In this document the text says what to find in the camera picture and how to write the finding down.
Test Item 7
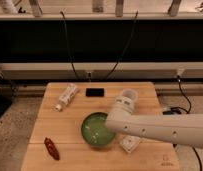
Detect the green ceramic bowl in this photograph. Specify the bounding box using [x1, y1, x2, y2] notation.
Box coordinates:
[81, 112, 116, 148]

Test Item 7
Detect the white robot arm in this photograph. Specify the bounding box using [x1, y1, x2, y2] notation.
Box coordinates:
[105, 96, 203, 149]

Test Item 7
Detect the black smartphone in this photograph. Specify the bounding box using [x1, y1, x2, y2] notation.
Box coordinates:
[86, 88, 104, 97]

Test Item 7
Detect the white tube bottle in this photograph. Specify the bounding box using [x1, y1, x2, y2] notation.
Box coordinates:
[55, 83, 78, 111]

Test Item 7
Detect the white square box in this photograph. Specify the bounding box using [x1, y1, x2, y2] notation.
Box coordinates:
[120, 135, 141, 153]

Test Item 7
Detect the red brown chili pepper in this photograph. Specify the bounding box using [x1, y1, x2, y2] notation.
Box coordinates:
[44, 138, 60, 161]

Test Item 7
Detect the black equipment at left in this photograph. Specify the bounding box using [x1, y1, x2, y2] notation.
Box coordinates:
[0, 71, 16, 118]

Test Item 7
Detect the wall socket outlet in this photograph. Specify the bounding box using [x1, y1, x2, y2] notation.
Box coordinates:
[86, 70, 93, 82]

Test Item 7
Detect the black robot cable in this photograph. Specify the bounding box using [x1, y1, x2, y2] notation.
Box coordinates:
[163, 75, 203, 171]

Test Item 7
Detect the right black hanging cable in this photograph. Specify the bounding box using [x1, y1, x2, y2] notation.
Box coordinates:
[101, 10, 139, 81]

